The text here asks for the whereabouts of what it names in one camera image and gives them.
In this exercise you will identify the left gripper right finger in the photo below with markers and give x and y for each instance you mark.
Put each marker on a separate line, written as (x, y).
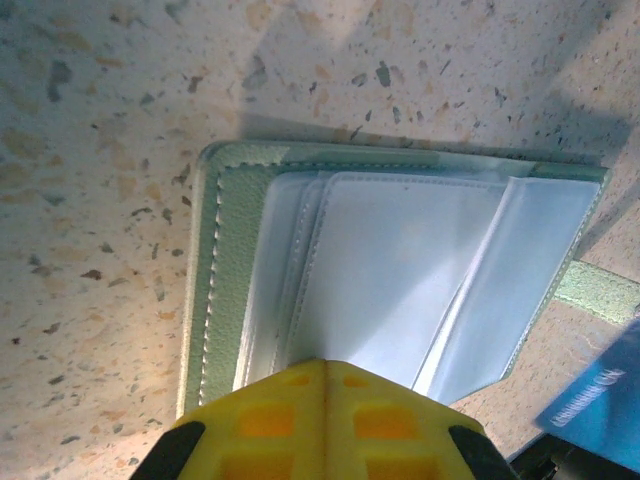
(400, 430)

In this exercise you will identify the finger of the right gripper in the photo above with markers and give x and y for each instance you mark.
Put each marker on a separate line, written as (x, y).
(555, 462)

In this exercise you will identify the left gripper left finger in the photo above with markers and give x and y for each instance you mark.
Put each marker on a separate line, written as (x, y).
(260, 430)

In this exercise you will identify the blue credit card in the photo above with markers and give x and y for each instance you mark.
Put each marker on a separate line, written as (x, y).
(600, 395)

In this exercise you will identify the green card holder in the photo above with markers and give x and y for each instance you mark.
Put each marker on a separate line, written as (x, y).
(235, 250)

